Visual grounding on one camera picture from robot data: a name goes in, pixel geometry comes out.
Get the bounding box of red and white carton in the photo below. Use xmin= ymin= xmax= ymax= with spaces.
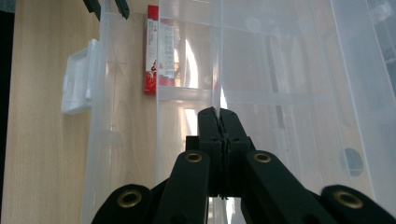
xmin=143 ymin=4 xmax=176 ymax=95

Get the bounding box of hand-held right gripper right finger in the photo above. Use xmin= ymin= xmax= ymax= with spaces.
xmin=219 ymin=107 xmax=257 ymax=199

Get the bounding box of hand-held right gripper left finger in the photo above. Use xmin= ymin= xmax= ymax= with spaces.
xmin=185 ymin=105 xmax=225 ymax=199

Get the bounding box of clear plastic storage box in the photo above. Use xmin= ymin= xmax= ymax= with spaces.
xmin=61 ymin=0 xmax=161 ymax=224

